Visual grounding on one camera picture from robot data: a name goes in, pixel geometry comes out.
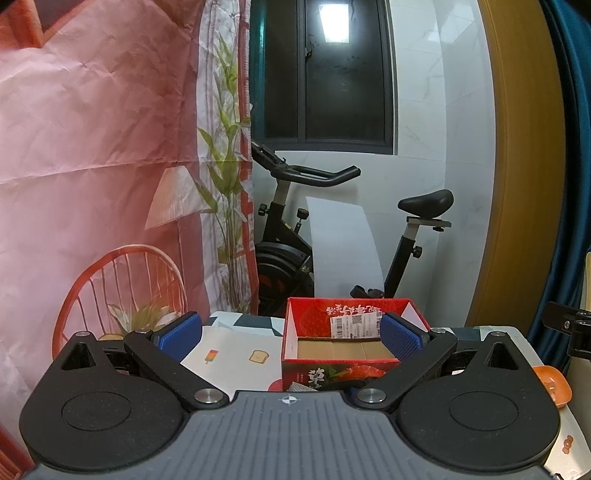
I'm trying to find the white patterned table cloth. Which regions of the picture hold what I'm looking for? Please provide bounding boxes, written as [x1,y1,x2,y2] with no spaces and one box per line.
[175,311,590,479]

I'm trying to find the red strawberry cardboard box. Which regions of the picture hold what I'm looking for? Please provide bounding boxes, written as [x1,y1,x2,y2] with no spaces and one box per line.
[281,297,431,390]

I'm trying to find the dark window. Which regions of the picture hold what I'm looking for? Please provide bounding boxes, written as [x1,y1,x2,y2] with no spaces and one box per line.
[249,0,396,154]

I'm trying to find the pink printed backdrop cloth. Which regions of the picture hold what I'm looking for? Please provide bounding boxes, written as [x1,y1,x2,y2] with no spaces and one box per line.
[1,1,259,479]

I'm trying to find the teal blue curtain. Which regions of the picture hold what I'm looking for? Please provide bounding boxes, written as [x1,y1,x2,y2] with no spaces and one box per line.
[526,0,591,370]

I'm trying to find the orange plastic tray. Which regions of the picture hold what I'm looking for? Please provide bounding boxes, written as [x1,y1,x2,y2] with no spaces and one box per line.
[533,365,573,409]

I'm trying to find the black exercise bike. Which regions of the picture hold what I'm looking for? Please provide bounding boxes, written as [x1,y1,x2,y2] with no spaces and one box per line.
[252,142,454,316]

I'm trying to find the white leaning board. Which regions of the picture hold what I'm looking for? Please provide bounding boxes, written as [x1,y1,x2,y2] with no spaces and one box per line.
[307,196,384,298]

